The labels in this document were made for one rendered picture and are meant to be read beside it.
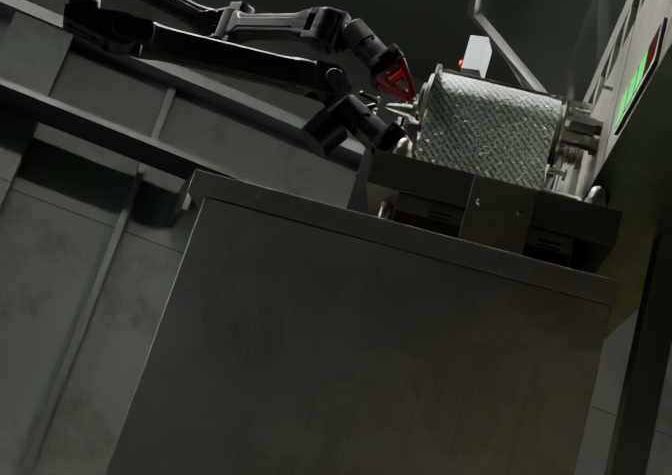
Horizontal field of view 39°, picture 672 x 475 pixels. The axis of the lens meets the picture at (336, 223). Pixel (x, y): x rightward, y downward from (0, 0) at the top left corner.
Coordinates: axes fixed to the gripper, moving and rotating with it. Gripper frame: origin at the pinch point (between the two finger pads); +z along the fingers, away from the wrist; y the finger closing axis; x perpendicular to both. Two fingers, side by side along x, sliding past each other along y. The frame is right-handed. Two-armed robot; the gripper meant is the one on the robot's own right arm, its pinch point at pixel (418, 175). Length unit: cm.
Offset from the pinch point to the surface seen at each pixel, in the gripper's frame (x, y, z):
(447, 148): 7.4, 0.3, 0.2
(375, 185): -11.6, 19.5, 1.3
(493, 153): 12.6, 0.3, 6.8
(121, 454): -67, 26, 7
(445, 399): -29, 26, 33
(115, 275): -63, -301, -147
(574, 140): 26.9, -4.8, 14.7
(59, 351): -107, -296, -134
